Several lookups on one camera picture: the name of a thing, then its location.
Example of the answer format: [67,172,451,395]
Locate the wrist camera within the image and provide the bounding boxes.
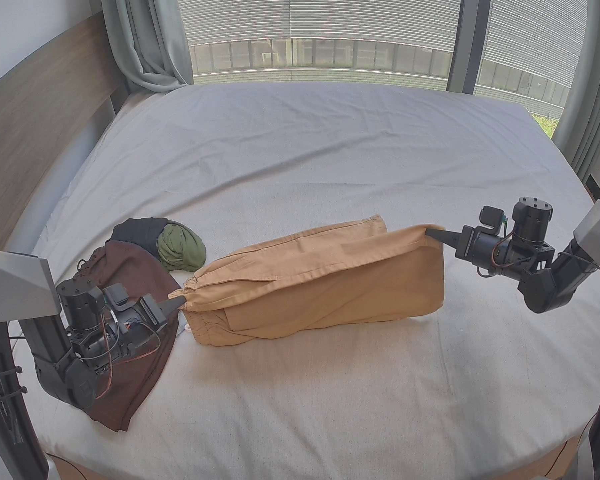
[479,206,506,231]
[102,284,131,311]

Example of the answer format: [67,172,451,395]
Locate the brown shorts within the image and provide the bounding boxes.
[77,243,183,433]

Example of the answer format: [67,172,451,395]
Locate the black cable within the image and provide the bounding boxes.
[45,452,88,476]

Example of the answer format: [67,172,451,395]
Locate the bed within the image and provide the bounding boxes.
[0,10,600,480]

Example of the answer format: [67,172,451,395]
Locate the tan shorts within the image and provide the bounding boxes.
[180,214,446,350]

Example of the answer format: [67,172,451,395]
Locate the black garment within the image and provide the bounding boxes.
[106,218,168,258]

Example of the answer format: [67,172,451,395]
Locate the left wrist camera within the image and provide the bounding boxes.
[102,284,131,311]

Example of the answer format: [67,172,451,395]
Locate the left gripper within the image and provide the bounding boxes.
[114,293,171,350]

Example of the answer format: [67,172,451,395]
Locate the green garment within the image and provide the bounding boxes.
[156,222,208,273]

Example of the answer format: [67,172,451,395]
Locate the window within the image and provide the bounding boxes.
[171,0,593,136]

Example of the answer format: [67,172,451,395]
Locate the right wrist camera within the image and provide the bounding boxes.
[479,206,506,231]

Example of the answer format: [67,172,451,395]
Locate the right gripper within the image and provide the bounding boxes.
[454,224,507,272]

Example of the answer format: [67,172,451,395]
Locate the grey-green curtain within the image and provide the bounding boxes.
[552,0,600,184]
[97,0,195,94]

